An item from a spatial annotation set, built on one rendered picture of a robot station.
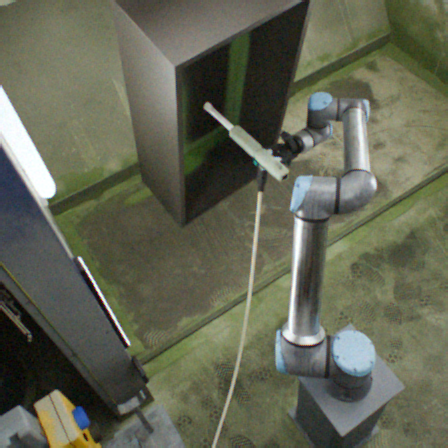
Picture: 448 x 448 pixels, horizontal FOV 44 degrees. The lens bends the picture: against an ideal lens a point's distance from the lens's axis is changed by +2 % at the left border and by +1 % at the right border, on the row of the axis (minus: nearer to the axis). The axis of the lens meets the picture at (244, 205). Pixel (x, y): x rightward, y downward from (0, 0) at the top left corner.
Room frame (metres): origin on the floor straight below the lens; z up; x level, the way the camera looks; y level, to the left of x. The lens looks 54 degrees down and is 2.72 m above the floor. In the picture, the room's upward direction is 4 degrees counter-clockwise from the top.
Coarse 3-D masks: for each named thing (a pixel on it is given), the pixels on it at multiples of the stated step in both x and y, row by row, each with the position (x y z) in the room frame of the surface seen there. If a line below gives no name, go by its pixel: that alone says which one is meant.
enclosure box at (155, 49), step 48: (144, 0) 1.59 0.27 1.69; (192, 0) 1.60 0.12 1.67; (240, 0) 1.61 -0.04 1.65; (288, 0) 1.61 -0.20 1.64; (144, 48) 1.47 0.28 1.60; (192, 48) 1.40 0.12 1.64; (240, 48) 2.04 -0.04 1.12; (288, 48) 1.78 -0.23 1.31; (144, 96) 1.55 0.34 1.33; (192, 96) 1.92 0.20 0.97; (240, 96) 2.06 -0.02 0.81; (288, 96) 1.77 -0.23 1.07; (144, 144) 1.66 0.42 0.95; (192, 144) 1.98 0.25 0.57; (192, 192) 1.72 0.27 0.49
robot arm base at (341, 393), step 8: (328, 384) 0.63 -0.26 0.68; (336, 384) 0.62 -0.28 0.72; (368, 384) 0.62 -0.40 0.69; (328, 392) 0.61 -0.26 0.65; (336, 392) 0.60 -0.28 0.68; (344, 392) 0.59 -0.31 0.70; (352, 392) 0.59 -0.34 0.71; (360, 392) 0.59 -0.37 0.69; (368, 392) 0.60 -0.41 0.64; (344, 400) 0.58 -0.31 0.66; (352, 400) 0.57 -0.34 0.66
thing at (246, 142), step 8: (208, 104) 1.64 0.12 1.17; (216, 112) 1.60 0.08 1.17; (224, 120) 1.55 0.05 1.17; (232, 128) 1.50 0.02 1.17; (240, 128) 1.50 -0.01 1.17; (232, 136) 1.47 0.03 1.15; (240, 136) 1.45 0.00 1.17; (248, 136) 1.45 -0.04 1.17; (240, 144) 1.44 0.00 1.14; (248, 144) 1.41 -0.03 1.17; (256, 144) 1.41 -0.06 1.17; (248, 152) 1.39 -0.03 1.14; (256, 152) 1.37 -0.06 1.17; (264, 152) 1.37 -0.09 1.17; (264, 160) 1.33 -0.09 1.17; (272, 160) 1.32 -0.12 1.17; (264, 168) 1.32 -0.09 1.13; (272, 168) 1.29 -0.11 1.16; (280, 168) 1.28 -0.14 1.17; (264, 176) 1.34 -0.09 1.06; (280, 176) 1.25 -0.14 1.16; (288, 176) 1.28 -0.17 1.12; (264, 184) 1.34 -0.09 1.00
